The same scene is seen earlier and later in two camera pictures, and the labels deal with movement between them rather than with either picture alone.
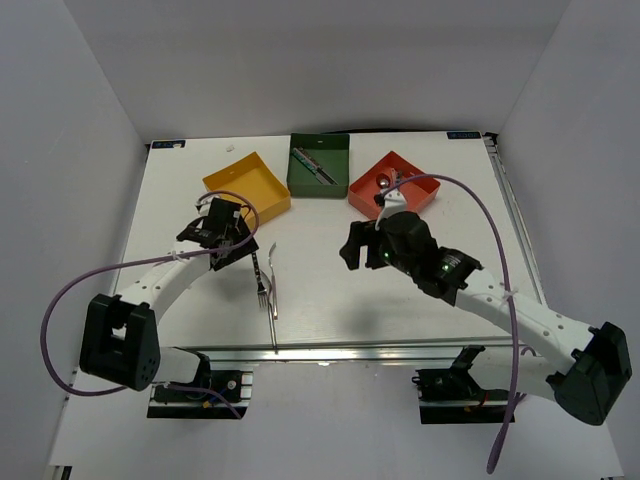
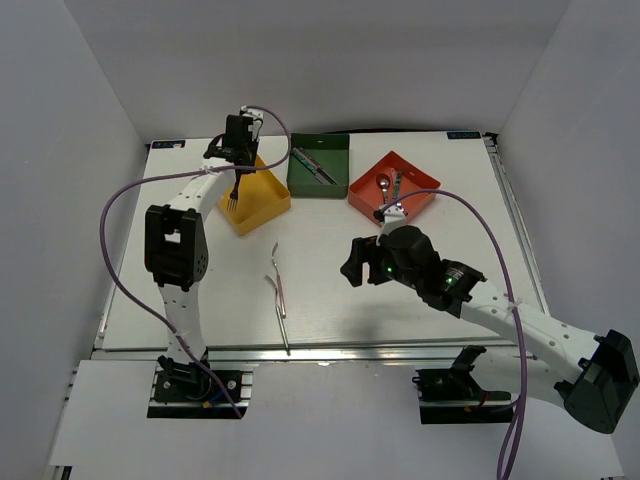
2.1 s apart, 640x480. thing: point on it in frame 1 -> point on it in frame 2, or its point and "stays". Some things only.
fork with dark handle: x=261 y=289 -> x=233 y=198
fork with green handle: x=270 y=317 -> x=280 y=316
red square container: x=388 y=172 stays
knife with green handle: x=310 y=167 stays
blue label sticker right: x=464 y=135 stays
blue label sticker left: x=166 y=144 stays
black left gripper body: x=237 y=254 -> x=252 y=150
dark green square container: x=319 y=166 stays
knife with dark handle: x=318 y=166 stays
